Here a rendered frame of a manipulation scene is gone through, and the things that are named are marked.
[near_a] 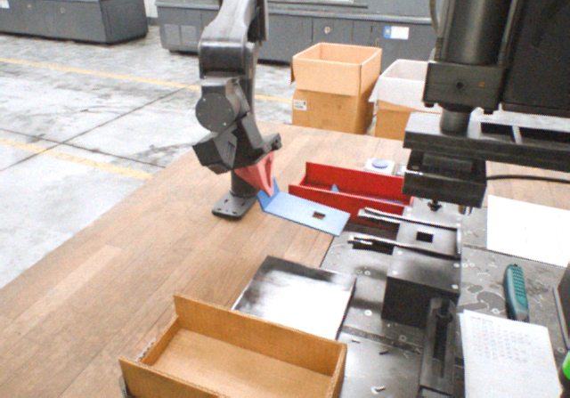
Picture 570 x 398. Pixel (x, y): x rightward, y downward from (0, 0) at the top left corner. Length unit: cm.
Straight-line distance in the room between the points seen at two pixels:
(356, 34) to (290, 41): 84
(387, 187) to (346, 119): 207
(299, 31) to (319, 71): 259
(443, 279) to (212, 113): 40
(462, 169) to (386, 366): 28
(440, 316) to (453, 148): 22
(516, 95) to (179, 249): 60
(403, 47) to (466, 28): 465
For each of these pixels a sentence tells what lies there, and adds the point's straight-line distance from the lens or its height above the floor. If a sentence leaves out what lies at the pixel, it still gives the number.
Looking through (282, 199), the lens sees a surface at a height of 100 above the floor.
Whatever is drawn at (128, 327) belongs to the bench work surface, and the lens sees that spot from 71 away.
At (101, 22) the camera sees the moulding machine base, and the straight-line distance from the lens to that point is 738.
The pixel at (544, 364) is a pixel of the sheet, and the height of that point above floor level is 95.
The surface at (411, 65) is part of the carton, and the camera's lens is 343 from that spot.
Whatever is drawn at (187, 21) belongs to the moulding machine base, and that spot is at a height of 48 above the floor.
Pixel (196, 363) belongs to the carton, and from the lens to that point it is 64.
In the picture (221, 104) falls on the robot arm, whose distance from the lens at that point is 63.
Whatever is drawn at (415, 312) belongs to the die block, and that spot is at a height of 93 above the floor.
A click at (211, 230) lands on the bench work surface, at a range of 87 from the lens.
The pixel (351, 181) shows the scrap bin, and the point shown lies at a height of 93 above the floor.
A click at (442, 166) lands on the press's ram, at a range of 60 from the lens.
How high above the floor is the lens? 140
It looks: 29 degrees down
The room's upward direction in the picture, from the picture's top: straight up
